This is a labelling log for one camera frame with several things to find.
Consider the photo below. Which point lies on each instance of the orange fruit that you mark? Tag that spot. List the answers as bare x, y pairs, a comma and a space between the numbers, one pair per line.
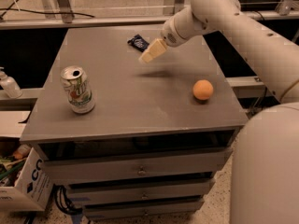
202, 90

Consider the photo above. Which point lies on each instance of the blue rxbar blueberry wrapper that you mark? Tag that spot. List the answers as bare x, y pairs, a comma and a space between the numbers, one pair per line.
138, 42

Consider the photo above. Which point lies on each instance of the white plastic bottle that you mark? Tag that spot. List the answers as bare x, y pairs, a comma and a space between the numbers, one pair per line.
9, 85

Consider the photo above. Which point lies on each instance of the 7up soda can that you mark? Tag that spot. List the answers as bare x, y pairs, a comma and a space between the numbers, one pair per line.
77, 89

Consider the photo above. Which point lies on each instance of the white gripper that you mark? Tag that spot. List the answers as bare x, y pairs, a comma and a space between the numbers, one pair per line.
170, 34

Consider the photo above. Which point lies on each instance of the grey drawer cabinet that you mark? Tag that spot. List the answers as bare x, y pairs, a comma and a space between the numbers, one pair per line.
148, 146

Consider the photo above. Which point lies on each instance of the white cardboard box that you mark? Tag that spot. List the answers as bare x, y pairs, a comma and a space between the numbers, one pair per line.
31, 191

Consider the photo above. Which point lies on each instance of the metal frame rail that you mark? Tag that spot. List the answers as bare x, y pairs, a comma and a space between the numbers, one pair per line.
17, 14

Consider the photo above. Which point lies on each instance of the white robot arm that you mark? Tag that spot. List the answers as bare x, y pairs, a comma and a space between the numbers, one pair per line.
265, 177

